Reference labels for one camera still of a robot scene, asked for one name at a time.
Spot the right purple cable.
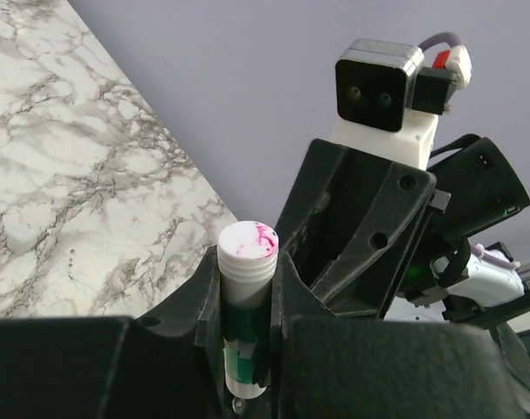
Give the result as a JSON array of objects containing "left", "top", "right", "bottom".
[{"left": 419, "top": 31, "right": 466, "bottom": 58}]

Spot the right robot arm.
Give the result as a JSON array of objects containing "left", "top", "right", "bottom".
[{"left": 271, "top": 134, "right": 530, "bottom": 418}]

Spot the green white glue stick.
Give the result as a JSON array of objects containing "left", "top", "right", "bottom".
[{"left": 217, "top": 221, "right": 279, "bottom": 400}]

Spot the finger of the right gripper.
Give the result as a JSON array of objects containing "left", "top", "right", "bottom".
[{"left": 275, "top": 140, "right": 394, "bottom": 287}]

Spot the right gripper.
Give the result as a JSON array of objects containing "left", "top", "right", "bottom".
[{"left": 312, "top": 134, "right": 530, "bottom": 319}]

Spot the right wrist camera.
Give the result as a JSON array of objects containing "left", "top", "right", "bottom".
[{"left": 330, "top": 31, "right": 472, "bottom": 169}]

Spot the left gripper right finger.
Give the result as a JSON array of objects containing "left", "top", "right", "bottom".
[{"left": 270, "top": 254, "right": 530, "bottom": 418}]

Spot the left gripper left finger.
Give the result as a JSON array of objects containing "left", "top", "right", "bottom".
[{"left": 0, "top": 249, "right": 224, "bottom": 418}]

